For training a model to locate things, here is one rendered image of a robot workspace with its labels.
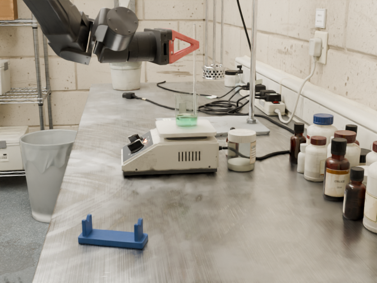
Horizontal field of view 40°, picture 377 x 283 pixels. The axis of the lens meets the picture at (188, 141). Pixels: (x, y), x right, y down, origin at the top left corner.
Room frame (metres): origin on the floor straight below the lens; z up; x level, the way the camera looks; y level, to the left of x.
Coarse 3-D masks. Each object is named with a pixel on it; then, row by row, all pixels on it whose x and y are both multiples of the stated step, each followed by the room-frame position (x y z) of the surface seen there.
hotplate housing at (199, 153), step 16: (160, 144) 1.01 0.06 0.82; (176, 144) 1.01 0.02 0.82; (192, 144) 1.01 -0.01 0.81; (208, 144) 1.02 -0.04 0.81; (128, 160) 1.00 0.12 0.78; (144, 160) 1.00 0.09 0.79; (160, 160) 1.01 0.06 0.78; (176, 160) 1.01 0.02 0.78; (192, 160) 1.01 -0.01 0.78; (208, 160) 1.02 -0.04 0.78
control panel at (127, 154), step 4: (148, 132) 1.12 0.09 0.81; (140, 136) 1.12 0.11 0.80; (144, 136) 1.10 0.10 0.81; (148, 136) 1.08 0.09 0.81; (144, 140) 1.07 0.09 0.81; (148, 140) 1.05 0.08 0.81; (152, 140) 1.04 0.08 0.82; (144, 144) 1.04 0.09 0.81; (148, 144) 1.03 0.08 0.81; (152, 144) 1.01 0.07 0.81; (124, 148) 1.10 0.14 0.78; (144, 148) 1.02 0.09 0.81; (124, 152) 1.07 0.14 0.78; (128, 152) 1.05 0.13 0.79; (136, 152) 1.02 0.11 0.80; (124, 156) 1.04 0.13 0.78; (128, 156) 1.02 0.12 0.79; (132, 156) 1.01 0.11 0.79; (124, 160) 1.01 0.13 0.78
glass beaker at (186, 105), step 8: (176, 96) 1.06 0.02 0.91; (184, 96) 1.05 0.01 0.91; (192, 96) 1.05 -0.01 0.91; (176, 104) 1.06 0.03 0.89; (184, 104) 1.05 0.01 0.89; (192, 104) 1.05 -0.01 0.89; (176, 112) 1.06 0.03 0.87; (184, 112) 1.05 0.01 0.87; (192, 112) 1.05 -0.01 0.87; (176, 120) 1.06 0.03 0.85; (184, 120) 1.05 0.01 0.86; (192, 120) 1.05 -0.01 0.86; (184, 128) 1.05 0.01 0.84; (192, 128) 1.05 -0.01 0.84
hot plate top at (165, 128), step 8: (200, 120) 1.13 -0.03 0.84; (208, 120) 1.13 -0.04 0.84; (160, 128) 1.06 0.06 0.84; (168, 128) 1.06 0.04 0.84; (176, 128) 1.06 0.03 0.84; (200, 128) 1.06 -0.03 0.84; (208, 128) 1.06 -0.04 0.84; (160, 136) 1.01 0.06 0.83; (168, 136) 1.01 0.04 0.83; (176, 136) 1.01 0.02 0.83; (184, 136) 1.02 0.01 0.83; (192, 136) 1.02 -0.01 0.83
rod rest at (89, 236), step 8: (88, 216) 0.72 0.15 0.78; (88, 224) 0.71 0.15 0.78; (136, 224) 0.69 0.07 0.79; (88, 232) 0.71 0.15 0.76; (96, 232) 0.72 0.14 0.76; (104, 232) 0.72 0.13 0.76; (112, 232) 0.72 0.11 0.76; (120, 232) 0.72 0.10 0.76; (128, 232) 0.72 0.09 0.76; (136, 232) 0.69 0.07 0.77; (80, 240) 0.70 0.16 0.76; (88, 240) 0.70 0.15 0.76; (96, 240) 0.69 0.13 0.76; (104, 240) 0.69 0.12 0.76; (112, 240) 0.69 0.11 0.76; (120, 240) 0.69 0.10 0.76; (128, 240) 0.69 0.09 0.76; (136, 240) 0.69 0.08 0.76; (144, 240) 0.69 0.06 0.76; (136, 248) 0.68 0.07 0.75
